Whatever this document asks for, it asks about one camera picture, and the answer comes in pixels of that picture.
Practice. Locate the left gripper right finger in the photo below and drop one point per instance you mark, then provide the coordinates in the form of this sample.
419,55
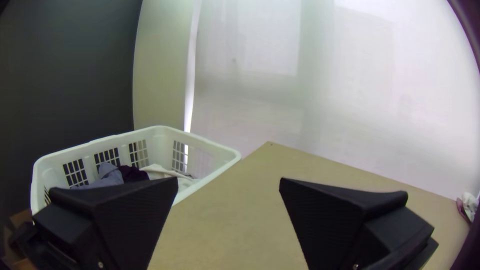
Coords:
337,225

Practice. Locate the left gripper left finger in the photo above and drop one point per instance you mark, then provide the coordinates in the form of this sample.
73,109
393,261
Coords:
123,225

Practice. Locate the heap of clothes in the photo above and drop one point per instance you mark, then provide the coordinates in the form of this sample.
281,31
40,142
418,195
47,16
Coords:
112,174

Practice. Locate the white laundry basket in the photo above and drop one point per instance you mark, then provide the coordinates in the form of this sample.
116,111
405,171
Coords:
157,137

